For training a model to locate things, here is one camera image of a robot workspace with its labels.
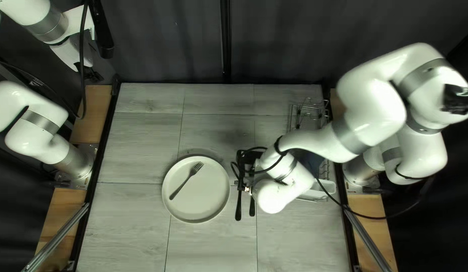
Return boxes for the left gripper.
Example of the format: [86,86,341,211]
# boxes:
[54,5,104,84]

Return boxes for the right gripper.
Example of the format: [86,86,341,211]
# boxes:
[239,178,259,197]

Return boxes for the pale round plate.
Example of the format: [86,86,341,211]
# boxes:
[161,155,231,223]

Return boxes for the black fork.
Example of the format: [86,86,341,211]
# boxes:
[169,162,204,201]

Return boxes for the white cutlery holder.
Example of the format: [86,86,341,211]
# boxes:
[294,178,337,202]

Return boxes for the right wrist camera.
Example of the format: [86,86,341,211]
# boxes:
[236,149,265,165]

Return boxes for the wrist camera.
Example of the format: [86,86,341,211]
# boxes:
[90,0,115,60]
[236,149,265,165]

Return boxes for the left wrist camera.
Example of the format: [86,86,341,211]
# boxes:
[90,0,115,60]

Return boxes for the wire dish rack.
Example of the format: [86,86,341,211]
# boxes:
[288,97,338,203]

